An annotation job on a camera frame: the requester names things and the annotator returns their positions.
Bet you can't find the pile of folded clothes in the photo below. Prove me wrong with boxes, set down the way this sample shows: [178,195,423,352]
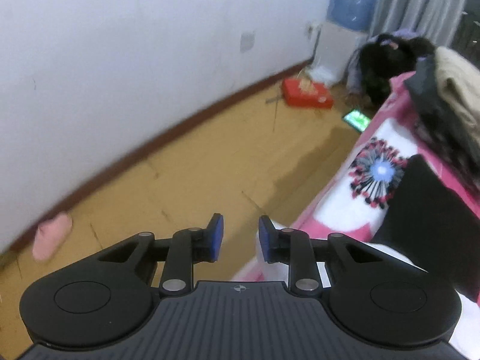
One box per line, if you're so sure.
[403,46,479,195]

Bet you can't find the pink floral blanket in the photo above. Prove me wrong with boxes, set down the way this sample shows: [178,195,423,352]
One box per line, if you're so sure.
[230,70,480,360]

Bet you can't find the smartphone on floor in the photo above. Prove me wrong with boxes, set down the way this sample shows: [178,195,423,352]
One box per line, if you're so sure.
[343,110,371,133]

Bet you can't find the red box on floor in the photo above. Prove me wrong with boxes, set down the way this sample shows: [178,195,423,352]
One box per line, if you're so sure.
[281,78,334,109]

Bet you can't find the pink slipper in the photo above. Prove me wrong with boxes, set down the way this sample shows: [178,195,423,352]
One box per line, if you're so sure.
[32,212,72,262]

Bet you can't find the black garment on bed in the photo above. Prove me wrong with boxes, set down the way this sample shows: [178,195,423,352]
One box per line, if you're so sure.
[372,154,479,302]

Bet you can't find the white water dispenser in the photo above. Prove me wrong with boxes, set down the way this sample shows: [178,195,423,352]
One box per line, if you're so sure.
[307,21,368,87]

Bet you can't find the person in black crouching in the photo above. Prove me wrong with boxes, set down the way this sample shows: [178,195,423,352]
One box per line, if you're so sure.
[346,33,436,108]

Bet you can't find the blue water jug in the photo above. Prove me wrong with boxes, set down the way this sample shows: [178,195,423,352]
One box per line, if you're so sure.
[325,0,380,33]

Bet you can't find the grey curtain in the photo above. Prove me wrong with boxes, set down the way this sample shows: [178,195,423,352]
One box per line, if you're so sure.
[369,0,467,47]

